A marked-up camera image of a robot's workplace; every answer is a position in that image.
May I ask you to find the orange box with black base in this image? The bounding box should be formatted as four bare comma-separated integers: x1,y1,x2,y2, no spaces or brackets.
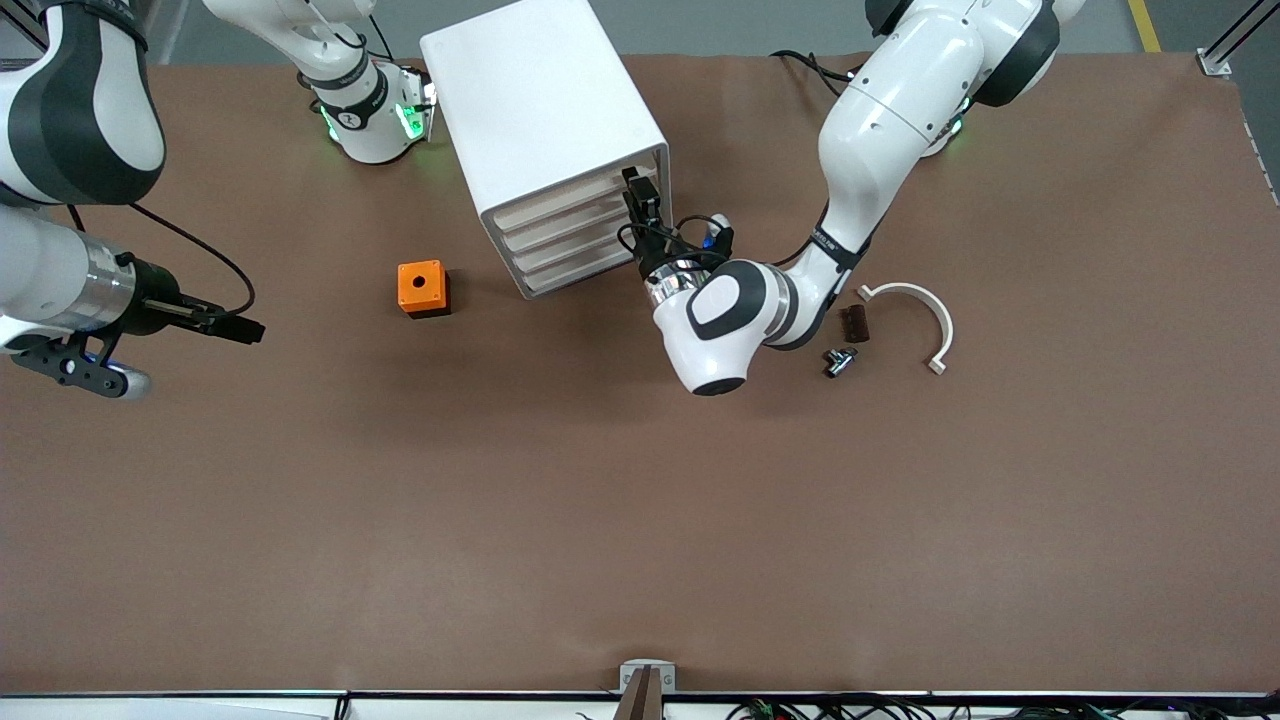
397,260,452,320

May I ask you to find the white semicircular pipe clamp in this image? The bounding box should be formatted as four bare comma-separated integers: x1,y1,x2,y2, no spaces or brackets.
857,282,955,377

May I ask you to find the brown table mat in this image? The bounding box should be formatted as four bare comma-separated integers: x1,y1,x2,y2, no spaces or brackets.
0,50,1280,698

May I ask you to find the black table edge strip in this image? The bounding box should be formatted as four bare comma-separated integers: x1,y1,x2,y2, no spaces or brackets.
0,688,1280,701

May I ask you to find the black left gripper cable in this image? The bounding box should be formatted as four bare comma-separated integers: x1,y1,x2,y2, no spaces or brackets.
615,213,736,279

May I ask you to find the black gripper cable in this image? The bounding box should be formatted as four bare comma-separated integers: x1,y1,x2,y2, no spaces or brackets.
62,200,257,316
615,213,736,279

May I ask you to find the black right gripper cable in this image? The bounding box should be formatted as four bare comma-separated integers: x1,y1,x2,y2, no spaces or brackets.
62,200,257,316

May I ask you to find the black left base cable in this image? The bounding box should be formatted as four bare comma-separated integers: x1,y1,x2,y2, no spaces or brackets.
770,48,853,99

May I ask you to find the black base cable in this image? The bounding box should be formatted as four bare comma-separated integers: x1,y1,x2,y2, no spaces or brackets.
770,48,853,99
322,12,396,63

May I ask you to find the black right base cable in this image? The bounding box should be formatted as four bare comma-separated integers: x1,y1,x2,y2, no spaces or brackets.
322,12,396,63

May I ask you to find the grey metal bracket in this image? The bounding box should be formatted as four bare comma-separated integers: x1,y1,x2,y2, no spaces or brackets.
619,658,677,694

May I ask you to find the brown camera support post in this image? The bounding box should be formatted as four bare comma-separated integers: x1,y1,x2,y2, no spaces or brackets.
612,666,666,720

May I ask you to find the aluminium frame profile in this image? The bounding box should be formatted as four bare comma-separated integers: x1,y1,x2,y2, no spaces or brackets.
1195,0,1280,79

